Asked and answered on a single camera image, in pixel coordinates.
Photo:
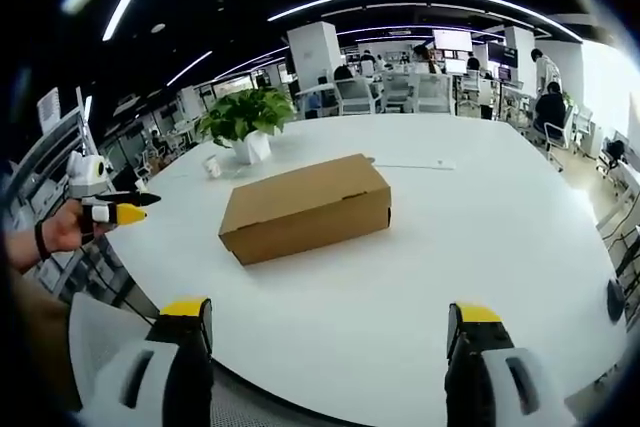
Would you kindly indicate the black wristband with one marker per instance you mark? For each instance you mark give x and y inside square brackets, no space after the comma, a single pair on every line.
[42,240]

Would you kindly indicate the brown cardboard shoe box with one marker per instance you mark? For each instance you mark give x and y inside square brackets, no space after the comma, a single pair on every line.
[306,207]

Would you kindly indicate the black computer mouse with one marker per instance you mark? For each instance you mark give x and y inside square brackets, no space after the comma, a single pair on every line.
[615,300]

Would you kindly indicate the white mesh office chair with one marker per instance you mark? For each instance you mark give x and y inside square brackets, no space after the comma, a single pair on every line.
[100,337]

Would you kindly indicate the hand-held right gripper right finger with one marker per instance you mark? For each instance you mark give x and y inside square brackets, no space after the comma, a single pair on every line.
[495,372]

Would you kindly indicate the white pillar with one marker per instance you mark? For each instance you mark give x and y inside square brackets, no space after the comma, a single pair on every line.
[315,54]

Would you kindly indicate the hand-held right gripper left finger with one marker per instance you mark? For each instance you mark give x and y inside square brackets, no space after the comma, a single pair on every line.
[165,367]

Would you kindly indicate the wall monitor screen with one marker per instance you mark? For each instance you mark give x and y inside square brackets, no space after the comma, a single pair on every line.
[452,40]

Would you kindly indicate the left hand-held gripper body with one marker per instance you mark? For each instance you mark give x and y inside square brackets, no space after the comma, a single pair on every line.
[86,174]

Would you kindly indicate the small white crumpled paper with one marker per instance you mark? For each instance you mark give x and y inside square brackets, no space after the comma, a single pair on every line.
[212,166]

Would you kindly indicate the green potted plant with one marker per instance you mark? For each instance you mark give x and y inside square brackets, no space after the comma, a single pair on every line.
[245,114]

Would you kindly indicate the person's left hand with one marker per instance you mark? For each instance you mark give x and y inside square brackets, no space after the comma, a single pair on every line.
[67,232]

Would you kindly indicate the white plant pot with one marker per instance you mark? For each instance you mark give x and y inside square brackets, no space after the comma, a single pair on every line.
[251,147]

